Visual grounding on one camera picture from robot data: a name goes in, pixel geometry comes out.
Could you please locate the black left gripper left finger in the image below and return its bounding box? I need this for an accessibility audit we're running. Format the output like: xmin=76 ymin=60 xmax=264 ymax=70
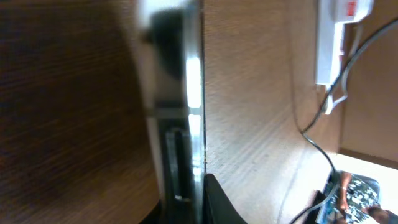
xmin=139 ymin=201 xmax=162 ymax=224

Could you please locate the white power strip cord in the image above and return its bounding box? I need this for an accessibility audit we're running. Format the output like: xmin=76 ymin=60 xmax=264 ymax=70
xmin=323 ymin=24 xmax=364 ymax=115

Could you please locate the person in patterned clothing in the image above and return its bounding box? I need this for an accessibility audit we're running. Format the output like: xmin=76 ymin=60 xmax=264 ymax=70
xmin=326 ymin=172 xmax=397 ymax=224

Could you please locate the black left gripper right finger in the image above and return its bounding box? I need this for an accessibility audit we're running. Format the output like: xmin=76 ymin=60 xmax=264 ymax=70
xmin=203 ymin=174 xmax=247 ymax=224

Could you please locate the white power strip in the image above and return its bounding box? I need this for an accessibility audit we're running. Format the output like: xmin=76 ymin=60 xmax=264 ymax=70
xmin=315 ymin=0 xmax=374 ymax=86

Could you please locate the black USB charging cable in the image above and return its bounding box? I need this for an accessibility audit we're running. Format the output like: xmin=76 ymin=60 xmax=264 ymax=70
xmin=289 ymin=18 xmax=398 ymax=224

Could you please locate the black Galaxy smartphone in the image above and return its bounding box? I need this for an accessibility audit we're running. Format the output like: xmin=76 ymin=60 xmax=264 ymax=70
xmin=137 ymin=0 xmax=205 ymax=223

